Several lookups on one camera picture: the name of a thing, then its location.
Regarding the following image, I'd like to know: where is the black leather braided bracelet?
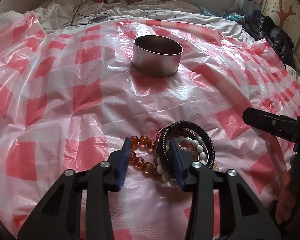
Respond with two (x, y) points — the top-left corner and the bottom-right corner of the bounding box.
(154, 120), (215, 178)

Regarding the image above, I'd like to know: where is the person's hand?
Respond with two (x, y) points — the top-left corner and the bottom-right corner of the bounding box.
(275, 171), (295, 225)

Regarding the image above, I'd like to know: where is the round grey charger puck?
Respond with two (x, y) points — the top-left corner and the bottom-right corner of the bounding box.
(89, 15), (108, 23)

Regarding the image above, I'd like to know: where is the white grid bedsheet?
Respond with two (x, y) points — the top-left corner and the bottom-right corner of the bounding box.
(0, 0), (256, 43)

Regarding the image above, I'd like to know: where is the round silver metal tin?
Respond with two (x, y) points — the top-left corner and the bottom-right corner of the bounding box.
(132, 35), (183, 77)

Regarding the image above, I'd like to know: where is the white bead bracelet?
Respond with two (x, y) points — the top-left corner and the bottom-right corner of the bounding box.
(155, 135), (207, 186)

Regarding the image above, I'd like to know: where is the light blue plastic bag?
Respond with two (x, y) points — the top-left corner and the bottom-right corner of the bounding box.
(196, 5), (245, 24)

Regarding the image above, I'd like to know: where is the black charging cable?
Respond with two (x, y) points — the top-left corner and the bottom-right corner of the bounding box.
(70, 0), (113, 27)

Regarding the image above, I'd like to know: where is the silver metal bangle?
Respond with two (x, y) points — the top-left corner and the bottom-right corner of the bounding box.
(175, 128), (215, 169)

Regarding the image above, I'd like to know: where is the red white checkered plastic sheet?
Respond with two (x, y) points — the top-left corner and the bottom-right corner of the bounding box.
(0, 15), (300, 235)

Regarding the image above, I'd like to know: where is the black jacket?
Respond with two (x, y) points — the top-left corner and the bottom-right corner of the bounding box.
(243, 15), (296, 70)

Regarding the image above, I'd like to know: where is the amber bead bracelet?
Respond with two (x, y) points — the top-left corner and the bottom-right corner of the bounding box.
(128, 135), (163, 181)

